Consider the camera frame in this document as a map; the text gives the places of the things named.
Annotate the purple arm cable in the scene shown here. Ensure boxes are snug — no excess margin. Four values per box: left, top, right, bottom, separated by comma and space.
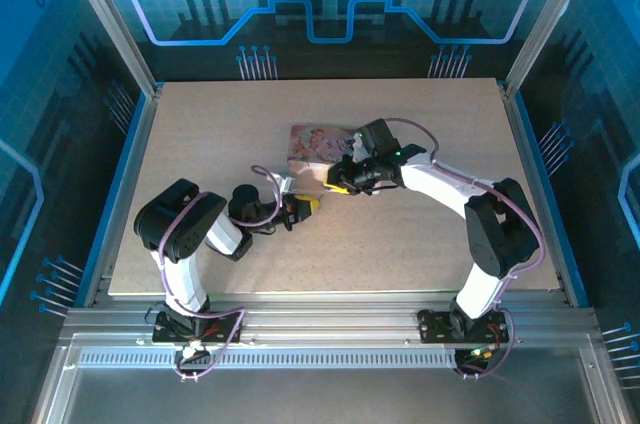
159, 164, 287, 383
382, 116, 547, 381

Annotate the pink illustrated tin box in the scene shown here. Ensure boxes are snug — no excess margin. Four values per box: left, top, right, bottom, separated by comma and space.
285, 121, 401, 194

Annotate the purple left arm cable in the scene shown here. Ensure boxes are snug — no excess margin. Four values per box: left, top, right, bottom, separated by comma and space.
159, 164, 287, 383

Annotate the grey metal tray panel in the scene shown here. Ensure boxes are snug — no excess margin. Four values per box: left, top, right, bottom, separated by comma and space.
29, 333, 631, 424

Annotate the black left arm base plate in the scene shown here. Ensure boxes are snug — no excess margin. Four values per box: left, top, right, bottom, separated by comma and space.
151, 310, 247, 345

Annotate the aluminium frame post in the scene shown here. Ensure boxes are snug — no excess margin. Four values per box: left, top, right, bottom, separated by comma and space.
55, 0, 162, 98
503, 0, 604, 95

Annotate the aluminium side rail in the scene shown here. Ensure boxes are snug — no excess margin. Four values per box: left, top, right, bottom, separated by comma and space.
499, 81, 591, 308
79, 86, 164, 308

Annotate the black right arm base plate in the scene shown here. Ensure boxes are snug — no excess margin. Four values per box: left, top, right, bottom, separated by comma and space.
416, 307, 512, 345

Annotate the long aluminium base rail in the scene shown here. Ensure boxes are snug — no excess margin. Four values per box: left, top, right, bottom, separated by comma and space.
62, 290, 601, 348

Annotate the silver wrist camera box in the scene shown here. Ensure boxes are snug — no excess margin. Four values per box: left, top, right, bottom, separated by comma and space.
276, 170, 298, 196
348, 133, 372, 164

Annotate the slotted grey cable duct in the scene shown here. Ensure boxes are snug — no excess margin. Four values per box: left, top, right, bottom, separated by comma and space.
77, 347, 461, 371

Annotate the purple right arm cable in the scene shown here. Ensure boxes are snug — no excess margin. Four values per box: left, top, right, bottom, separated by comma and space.
382, 116, 547, 381

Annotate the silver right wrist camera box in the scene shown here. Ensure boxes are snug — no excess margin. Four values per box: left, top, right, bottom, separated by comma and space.
348, 133, 372, 164

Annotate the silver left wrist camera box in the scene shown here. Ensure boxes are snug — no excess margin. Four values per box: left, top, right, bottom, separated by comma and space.
276, 170, 298, 196

